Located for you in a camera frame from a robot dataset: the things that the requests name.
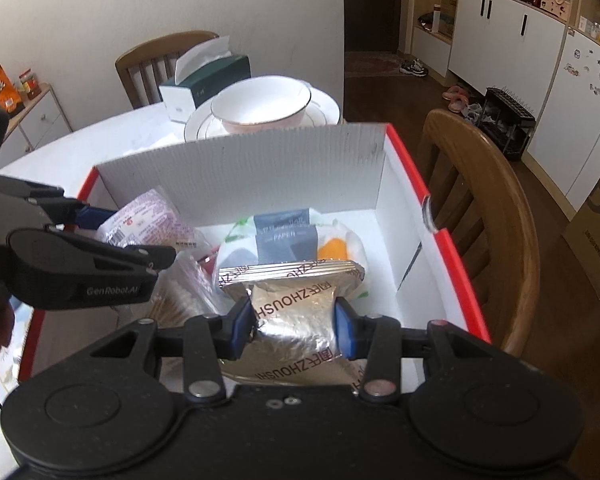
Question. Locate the stacked white plates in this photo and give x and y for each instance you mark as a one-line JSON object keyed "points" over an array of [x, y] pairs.
{"points": [[323, 110]]}

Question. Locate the pink printed snack bag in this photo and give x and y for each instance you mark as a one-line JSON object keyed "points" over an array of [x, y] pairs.
{"points": [[152, 219]]}

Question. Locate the orange snack bag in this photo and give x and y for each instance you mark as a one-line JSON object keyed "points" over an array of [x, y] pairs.
{"points": [[10, 100]]}

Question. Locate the cotton swab bag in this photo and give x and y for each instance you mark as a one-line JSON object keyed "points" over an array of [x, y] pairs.
{"points": [[183, 291]]}

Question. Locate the patterned tissue pack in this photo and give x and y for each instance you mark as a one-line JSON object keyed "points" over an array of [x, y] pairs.
{"points": [[300, 235]]}

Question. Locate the white bowl gold rim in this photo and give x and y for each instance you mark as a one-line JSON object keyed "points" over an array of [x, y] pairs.
{"points": [[260, 103]]}

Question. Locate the white side cabinet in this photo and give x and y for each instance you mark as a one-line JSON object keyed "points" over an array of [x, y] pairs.
{"points": [[41, 122]]}

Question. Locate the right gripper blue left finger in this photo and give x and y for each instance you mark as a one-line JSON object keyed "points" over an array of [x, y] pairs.
{"points": [[222, 336]]}

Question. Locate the dark wooden chair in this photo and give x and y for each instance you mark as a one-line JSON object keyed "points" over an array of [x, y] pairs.
{"points": [[144, 67]]}

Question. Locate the light wooden chair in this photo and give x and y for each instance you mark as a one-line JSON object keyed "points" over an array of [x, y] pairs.
{"points": [[476, 196]]}

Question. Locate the green white tissue box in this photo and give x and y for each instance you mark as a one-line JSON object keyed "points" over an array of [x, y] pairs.
{"points": [[200, 74]]}

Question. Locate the black floor heater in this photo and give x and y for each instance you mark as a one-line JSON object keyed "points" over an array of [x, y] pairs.
{"points": [[507, 123]]}

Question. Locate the gold foil snack packet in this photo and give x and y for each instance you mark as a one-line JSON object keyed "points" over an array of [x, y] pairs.
{"points": [[294, 342]]}

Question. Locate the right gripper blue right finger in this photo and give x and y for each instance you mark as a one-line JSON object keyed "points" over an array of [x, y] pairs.
{"points": [[366, 337]]}

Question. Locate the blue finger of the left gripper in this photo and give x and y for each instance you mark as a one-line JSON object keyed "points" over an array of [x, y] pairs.
{"points": [[91, 218]]}

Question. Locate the red cardboard box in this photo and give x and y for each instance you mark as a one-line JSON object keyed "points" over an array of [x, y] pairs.
{"points": [[358, 175]]}

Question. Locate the white wall cabinets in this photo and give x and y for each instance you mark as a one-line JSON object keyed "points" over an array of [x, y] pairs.
{"points": [[545, 54]]}

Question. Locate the red lidded jar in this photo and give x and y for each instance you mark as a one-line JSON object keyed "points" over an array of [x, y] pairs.
{"points": [[29, 83]]}

